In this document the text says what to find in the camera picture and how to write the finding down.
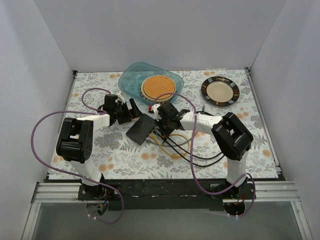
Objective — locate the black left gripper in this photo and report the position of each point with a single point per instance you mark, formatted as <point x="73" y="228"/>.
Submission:
<point x="127" y="114"/>

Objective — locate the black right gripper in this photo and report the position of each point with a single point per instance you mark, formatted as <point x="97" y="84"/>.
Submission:
<point x="158" y="124"/>

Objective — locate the black network switch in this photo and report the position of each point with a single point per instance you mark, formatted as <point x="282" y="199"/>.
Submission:
<point x="141" y="129"/>

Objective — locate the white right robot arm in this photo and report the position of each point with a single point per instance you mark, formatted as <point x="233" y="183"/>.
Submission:
<point x="231" y="135"/>

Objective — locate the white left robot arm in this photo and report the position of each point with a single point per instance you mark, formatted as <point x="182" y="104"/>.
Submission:
<point x="76" y="138"/>

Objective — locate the striped cream bowl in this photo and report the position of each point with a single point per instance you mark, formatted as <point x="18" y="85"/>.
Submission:
<point x="151" y="90"/>

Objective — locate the orange woven coaster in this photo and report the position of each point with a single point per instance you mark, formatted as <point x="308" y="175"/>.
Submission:
<point x="159" y="78"/>

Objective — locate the teal plastic container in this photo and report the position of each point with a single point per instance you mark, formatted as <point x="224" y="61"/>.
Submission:
<point x="133" y="77"/>

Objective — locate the dark rimmed ceramic plate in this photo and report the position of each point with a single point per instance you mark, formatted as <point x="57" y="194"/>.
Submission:
<point x="220" y="91"/>

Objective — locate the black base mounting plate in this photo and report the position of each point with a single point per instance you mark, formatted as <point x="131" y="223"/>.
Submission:
<point x="161" y="194"/>

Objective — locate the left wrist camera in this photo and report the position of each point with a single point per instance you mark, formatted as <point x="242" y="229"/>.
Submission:
<point x="120" y="96"/>

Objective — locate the aluminium frame rail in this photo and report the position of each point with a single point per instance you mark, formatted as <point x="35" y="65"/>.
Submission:
<point x="266" y="191"/>

